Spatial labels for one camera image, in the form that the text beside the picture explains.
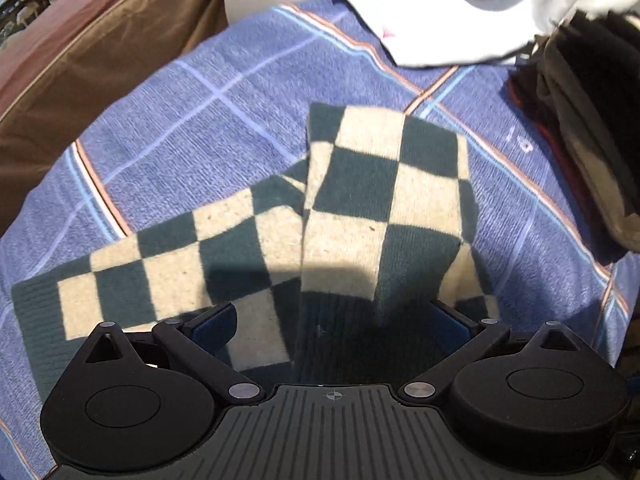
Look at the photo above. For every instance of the brown pink neighbouring bed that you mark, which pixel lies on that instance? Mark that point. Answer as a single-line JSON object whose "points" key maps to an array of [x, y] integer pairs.
{"points": [[61, 72]]}

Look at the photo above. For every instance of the dark folded clothes stack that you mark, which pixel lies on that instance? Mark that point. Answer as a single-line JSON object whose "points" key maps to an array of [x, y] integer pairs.
{"points": [[581, 89]]}

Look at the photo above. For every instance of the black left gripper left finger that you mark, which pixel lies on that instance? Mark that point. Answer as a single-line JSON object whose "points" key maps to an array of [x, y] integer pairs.
{"points": [[192, 344]]}

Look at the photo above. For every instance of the blue plaid bed sheet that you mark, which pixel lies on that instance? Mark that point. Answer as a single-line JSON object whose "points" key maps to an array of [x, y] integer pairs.
{"points": [[234, 111]]}

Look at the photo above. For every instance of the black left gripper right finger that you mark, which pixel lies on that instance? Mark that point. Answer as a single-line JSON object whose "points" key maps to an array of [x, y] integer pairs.
{"points": [[463, 341]]}

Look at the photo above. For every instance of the green cream checkered sweater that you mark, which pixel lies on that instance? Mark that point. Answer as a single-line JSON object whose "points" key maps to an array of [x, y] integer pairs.
{"points": [[331, 265]]}

